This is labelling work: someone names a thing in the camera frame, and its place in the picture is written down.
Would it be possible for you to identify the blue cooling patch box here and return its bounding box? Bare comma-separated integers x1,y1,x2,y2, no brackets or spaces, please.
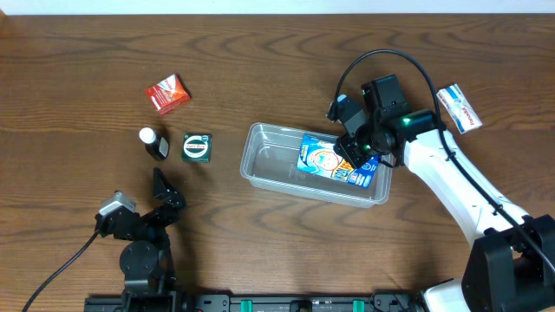
297,134,380,188

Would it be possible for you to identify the red small box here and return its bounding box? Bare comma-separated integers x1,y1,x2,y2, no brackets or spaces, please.
145,74,192,116

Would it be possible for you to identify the white Panadol box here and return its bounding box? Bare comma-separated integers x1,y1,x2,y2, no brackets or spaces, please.
436,84,482,134

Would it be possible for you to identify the clear plastic container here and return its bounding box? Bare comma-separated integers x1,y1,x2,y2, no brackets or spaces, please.
240,122,393,208

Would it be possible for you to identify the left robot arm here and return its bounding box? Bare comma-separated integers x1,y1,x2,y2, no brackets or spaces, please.
95,167,188,311

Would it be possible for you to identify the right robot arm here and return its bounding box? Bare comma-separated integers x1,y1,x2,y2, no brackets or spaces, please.
328,75,554,312

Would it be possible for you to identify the dark bottle white cap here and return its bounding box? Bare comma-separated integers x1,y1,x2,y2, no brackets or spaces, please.
139,127,170,161

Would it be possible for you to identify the green Zam-Buk tin box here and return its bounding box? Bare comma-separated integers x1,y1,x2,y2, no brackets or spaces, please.
180,133,212,163

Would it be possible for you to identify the left black cable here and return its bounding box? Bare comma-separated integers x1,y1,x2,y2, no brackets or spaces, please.
21,231,101,312

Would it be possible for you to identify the black cable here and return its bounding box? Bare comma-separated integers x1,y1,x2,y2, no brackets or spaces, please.
332,48,555,278
21,231,101,312

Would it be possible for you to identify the right black cable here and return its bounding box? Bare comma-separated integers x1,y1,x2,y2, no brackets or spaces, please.
332,48,555,278

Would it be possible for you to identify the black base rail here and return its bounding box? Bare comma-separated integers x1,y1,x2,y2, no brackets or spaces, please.
83,290,428,312

